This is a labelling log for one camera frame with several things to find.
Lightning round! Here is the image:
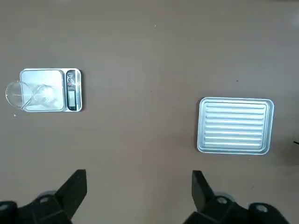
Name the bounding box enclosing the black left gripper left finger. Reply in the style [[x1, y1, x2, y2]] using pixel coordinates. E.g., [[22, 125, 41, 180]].
[[0, 169, 88, 224]]

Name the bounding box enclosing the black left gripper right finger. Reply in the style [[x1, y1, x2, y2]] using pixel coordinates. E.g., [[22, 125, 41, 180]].
[[179, 170, 290, 224]]

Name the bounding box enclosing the large glass beaker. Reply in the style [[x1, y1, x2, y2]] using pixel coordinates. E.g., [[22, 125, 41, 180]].
[[5, 79, 59, 111]]

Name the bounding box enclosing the ribbed metal tray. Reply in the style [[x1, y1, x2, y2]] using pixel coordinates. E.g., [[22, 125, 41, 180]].
[[197, 97, 275, 155]]

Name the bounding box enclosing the digital kitchen scale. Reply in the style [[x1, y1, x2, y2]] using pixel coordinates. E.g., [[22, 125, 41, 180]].
[[19, 68, 84, 113]]

